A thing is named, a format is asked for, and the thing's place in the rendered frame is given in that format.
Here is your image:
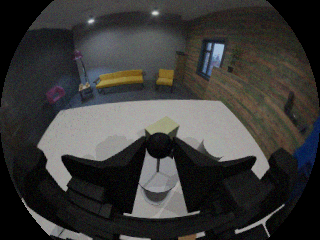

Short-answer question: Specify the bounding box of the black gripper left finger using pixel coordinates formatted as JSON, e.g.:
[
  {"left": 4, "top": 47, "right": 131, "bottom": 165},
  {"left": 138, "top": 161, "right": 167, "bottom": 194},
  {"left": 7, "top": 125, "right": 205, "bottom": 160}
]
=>
[{"left": 61, "top": 136, "right": 147, "bottom": 215}]

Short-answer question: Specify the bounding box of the grey cylinder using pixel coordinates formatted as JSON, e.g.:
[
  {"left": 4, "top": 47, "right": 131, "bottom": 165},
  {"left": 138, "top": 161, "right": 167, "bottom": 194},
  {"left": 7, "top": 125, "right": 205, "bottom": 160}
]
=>
[
  {"left": 64, "top": 168, "right": 72, "bottom": 185},
  {"left": 196, "top": 135, "right": 227, "bottom": 161}
]

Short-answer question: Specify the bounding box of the small brown block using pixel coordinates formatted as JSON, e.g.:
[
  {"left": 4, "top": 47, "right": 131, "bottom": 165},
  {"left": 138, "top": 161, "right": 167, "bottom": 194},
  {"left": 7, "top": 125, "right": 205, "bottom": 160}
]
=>
[{"left": 179, "top": 233, "right": 197, "bottom": 240}]

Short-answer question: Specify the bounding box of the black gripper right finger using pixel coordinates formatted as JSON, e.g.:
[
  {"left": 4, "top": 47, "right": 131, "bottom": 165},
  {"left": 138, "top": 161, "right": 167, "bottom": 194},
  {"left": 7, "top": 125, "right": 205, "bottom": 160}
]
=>
[{"left": 172, "top": 137, "right": 256, "bottom": 213}]

